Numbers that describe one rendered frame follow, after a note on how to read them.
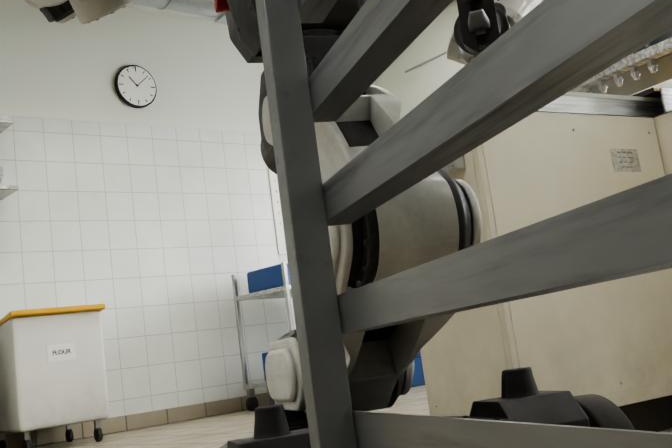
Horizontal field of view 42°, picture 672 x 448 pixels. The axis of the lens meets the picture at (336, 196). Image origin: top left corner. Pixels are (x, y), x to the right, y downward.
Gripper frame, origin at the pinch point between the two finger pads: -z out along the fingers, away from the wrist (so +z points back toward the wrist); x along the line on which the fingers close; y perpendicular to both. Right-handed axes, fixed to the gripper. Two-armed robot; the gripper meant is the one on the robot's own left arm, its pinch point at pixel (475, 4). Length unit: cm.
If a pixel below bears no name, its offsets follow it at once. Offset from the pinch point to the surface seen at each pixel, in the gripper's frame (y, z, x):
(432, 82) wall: -59, 588, 167
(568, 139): 15, 104, -1
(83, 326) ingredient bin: -254, 332, -12
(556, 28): 5, -89, -36
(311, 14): -12, -57, -20
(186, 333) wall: -244, 456, -18
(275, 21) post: -15, -59, -21
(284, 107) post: -15, -59, -28
